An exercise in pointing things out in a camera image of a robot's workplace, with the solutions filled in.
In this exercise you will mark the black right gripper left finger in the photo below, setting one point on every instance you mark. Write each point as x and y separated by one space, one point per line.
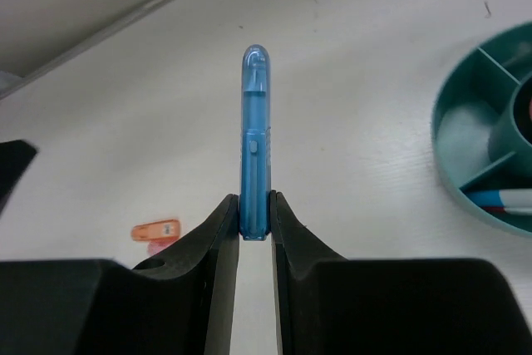
179 301

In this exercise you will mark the teal round divided container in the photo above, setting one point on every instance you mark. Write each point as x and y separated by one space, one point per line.
480 125

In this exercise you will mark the blue capped white pen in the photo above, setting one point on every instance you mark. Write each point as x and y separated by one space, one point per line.
502 198

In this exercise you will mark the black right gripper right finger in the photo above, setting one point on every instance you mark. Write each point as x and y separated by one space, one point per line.
327 304

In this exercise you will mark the pink highlighter marker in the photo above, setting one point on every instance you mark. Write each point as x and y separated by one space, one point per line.
156 246

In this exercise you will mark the red capped white pen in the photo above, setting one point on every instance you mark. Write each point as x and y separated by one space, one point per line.
520 211

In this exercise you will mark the orange highlighter marker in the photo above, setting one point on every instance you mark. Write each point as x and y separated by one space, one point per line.
162 230

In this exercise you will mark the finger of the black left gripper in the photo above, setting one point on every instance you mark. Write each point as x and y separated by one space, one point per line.
16 156

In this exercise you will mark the blue highlighter marker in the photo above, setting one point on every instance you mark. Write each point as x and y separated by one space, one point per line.
255 164

